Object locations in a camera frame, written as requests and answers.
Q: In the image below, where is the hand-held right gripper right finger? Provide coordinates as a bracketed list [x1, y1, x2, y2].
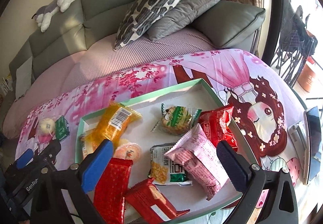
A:
[216, 140, 300, 224]

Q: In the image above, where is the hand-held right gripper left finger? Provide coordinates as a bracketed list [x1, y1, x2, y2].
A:
[30, 139, 114, 224]

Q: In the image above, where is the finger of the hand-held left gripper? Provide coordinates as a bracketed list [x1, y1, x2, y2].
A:
[37, 140, 62, 168]
[14, 149, 34, 169]

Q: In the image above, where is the cream packet with orange text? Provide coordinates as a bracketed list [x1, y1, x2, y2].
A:
[79, 133, 101, 161]

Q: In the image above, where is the jelly cup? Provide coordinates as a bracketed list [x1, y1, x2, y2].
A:
[112, 138, 142, 161]

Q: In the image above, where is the pink snack packet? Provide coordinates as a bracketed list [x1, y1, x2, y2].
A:
[164, 123, 229, 200]

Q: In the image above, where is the red flower print snack packet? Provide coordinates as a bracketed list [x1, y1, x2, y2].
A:
[198, 103, 239, 152]

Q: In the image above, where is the orange snack packet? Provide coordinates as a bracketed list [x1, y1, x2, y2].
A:
[84, 100, 143, 154]

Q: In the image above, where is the red packet with white label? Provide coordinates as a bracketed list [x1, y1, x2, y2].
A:
[124, 178, 190, 219]

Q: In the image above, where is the green and white snack packet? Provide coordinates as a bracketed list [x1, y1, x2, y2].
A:
[148, 143, 193, 186]

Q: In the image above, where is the clear biscuit packet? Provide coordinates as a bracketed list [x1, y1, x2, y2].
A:
[151, 103, 202, 136]

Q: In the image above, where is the mint green box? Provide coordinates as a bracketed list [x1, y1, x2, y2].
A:
[75, 78, 260, 223]

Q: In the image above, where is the round bun in clear wrapper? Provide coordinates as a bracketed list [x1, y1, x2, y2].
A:
[38, 118, 57, 139]

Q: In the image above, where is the small green snack packet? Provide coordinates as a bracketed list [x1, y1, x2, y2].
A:
[55, 115, 70, 140]

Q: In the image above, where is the silver device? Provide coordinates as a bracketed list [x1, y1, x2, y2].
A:
[288, 123, 307, 151]

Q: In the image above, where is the pale blue pillow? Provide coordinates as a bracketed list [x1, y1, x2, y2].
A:
[15, 56, 33, 99]

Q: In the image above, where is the black smartphone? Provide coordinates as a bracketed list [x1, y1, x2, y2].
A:
[303, 106, 323, 185]

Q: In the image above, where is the printed blanket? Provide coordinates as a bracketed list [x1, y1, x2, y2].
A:
[14, 48, 311, 224]

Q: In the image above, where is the pink sofa cover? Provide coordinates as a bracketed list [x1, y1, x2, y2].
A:
[2, 27, 215, 139]

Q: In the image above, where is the orange pot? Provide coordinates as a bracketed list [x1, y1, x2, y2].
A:
[298, 62, 318, 93]

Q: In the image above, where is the black folding chair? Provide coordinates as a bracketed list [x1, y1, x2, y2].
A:
[273, 0, 318, 83]

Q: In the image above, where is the grey and white plush toy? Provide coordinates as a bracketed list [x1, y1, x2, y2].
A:
[31, 0, 76, 33]

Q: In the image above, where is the grey pillow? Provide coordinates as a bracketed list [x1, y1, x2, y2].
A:
[146, 0, 228, 42]

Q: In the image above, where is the grey sofa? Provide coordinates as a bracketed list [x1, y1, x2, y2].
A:
[9, 0, 266, 98]

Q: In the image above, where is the black and white patterned pillow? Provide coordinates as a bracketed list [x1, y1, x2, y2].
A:
[114, 0, 185, 50]

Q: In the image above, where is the black door frame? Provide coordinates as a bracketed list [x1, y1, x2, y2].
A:
[262, 0, 283, 63]

